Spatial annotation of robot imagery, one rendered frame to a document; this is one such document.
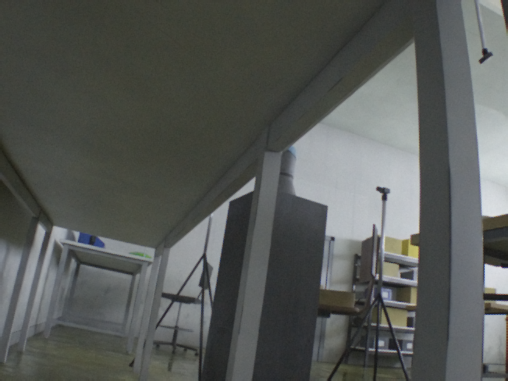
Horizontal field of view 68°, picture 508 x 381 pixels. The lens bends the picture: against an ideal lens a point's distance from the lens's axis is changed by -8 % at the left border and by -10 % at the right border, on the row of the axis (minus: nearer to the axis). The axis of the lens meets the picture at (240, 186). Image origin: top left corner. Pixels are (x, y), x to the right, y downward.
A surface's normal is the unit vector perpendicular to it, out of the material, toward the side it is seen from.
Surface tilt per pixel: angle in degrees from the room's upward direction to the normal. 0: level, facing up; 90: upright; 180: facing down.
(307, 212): 90
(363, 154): 90
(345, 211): 90
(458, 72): 90
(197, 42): 180
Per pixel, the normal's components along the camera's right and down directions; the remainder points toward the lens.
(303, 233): 0.45, -0.22
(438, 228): -0.94, -0.23
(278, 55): -0.15, 0.94
